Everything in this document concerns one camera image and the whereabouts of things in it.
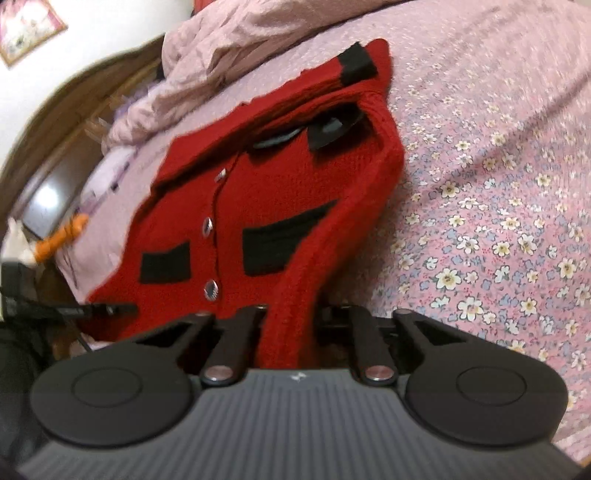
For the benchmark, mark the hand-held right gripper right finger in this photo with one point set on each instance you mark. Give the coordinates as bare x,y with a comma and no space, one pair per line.
362,332

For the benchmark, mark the white fluffy object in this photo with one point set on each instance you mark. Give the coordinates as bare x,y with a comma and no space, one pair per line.
16,242

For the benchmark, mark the red knit cardigan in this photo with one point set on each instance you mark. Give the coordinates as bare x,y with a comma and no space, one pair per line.
277,194

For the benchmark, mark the pink floral bed sheet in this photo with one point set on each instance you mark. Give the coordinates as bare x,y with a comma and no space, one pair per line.
485,184

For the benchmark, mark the pale lilac pillow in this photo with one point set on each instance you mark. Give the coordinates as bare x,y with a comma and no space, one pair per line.
111,180

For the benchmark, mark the pink floral quilt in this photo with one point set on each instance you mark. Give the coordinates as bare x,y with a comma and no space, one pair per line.
207,60

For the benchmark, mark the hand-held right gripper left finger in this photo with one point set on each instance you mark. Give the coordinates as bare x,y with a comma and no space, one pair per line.
247,323

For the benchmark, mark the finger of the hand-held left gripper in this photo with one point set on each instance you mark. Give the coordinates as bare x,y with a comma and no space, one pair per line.
101,310

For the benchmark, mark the orange plush toy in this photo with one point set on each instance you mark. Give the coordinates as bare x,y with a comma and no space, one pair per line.
60,240

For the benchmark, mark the framed wall picture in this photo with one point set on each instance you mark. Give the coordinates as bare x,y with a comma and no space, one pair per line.
23,27

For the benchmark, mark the wooden headboard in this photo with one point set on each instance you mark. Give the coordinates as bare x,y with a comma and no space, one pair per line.
60,124

